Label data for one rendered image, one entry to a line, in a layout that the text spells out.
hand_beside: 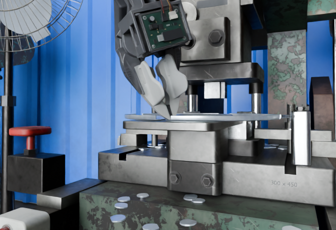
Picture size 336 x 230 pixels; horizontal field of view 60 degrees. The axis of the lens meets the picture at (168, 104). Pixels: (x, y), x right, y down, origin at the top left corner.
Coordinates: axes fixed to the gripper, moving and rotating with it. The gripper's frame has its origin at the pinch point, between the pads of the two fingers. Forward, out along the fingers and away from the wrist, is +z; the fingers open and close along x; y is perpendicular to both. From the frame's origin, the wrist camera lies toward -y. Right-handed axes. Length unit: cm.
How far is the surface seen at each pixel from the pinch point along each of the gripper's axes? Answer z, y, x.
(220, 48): -6.6, -6.9, 17.2
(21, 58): -37, -149, -17
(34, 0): -44, -77, -6
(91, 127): 19, -184, 12
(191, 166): 11.6, -5.1, 3.4
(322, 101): 16, -17, 53
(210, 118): 2.7, 4.5, 4.3
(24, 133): -2.4, -22.2, -20.6
